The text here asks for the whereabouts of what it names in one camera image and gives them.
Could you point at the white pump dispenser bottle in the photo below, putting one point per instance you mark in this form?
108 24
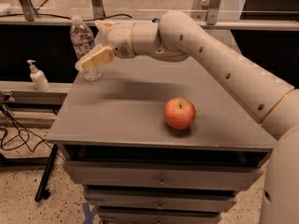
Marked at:
38 77

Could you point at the red apple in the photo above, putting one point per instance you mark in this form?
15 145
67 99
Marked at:
179 113

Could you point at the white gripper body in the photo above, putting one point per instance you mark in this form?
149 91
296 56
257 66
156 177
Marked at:
121 39

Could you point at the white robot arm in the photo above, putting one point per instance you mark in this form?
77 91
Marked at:
269 100

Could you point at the black stand leg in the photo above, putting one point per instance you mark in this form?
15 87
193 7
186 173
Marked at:
42 191

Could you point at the clear plastic water bottle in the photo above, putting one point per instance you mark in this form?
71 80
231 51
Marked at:
83 41

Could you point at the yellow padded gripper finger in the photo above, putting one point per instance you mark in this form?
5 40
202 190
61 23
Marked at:
104 26
99 55

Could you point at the grey drawer cabinet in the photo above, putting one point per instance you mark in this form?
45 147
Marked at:
134 167

